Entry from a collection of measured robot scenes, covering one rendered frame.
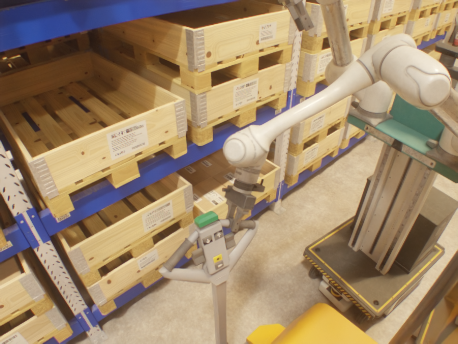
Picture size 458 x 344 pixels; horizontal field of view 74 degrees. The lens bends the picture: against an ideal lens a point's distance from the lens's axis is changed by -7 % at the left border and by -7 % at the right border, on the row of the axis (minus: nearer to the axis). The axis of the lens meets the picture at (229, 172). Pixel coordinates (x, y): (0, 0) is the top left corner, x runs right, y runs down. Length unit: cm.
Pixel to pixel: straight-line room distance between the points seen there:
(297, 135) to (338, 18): 135
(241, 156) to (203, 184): 180
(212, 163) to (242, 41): 137
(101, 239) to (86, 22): 108
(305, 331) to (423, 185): 104
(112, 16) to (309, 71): 151
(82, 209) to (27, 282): 45
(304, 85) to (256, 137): 162
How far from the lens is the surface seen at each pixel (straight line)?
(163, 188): 233
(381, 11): 326
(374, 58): 115
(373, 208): 232
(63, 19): 144
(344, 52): 176
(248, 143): 98
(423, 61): 104
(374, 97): 179
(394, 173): 216
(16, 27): 140
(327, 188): 359
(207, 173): 286
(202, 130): 191
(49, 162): 153
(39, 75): 265
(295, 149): 285
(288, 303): 264
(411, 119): 189
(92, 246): 189
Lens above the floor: 227
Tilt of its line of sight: 38 degrees down
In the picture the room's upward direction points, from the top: straight up
